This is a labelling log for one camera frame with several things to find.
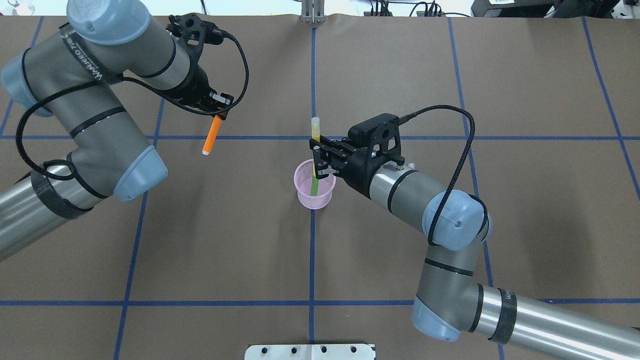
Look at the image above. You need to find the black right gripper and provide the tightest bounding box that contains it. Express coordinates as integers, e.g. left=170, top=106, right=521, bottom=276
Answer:
left=308, top=137, right=394, bottom=199

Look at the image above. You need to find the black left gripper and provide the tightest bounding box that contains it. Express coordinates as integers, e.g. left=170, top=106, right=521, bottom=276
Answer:
left=165, top=64, right=234, bottom=121

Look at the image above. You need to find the green marker pen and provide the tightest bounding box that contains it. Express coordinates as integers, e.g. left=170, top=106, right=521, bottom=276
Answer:
left=310, top=176, right=320, bottom=197

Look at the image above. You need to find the yellow marker pen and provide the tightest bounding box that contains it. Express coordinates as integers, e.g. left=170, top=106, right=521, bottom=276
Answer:
left=310, top=116, right=321, bottom=179

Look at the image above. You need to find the orange marker pen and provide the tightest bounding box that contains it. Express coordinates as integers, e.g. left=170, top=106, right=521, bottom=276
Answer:
left=201, top=115, right=223, bottom=156

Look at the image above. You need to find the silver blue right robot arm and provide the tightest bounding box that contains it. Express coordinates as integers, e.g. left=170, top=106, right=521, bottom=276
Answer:
left=310, top=137, right=640, bottom=360

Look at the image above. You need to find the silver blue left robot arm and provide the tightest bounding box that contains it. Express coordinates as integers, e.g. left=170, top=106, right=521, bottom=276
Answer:
left=1, top=0, right=238, bottom=260

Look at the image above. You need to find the pink mesh pen holder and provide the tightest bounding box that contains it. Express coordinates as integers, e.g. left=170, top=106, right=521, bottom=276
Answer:
left=293, top=159, right=337, bottom=210

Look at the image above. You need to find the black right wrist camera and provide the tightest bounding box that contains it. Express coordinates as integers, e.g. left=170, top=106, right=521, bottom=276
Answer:
left=347, top=112, right=406, bottom=167

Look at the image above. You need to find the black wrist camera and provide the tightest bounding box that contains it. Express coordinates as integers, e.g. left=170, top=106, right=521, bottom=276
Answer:
left=166, top=13, right=226, bottom=60
left=347, top=112, right=406, bottom=167

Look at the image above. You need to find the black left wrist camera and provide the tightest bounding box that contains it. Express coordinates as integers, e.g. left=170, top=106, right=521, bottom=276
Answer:
left=166, top=13, right=226, bottom=60

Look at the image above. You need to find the black left camera cable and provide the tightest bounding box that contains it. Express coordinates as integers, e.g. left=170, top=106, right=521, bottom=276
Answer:
left=15, top=30, right=250, bottom=181

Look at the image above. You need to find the black camera cable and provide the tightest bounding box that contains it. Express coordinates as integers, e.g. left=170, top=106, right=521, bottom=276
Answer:
left=15, top=30, right=250, bottom=181
left=398, top=104, right=489, bottom=246

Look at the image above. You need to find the black right camera cable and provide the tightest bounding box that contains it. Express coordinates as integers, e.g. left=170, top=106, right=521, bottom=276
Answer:
left=398, top=104, right=489, bottom=246

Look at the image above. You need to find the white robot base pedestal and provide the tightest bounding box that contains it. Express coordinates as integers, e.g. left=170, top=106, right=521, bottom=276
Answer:
left=244, top=343, right=377, bottom=360

